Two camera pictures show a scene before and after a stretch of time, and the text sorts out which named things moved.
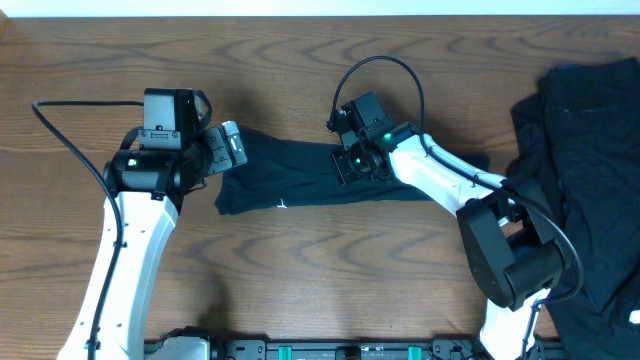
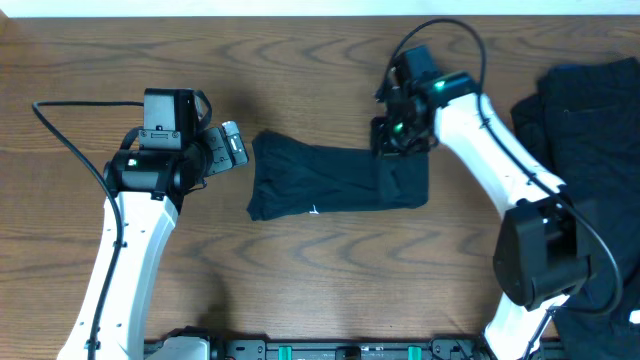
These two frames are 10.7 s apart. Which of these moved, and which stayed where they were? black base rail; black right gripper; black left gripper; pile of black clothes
Moved: black right gripper
Stayed: pile of black clothes; black base rail; black left gripper
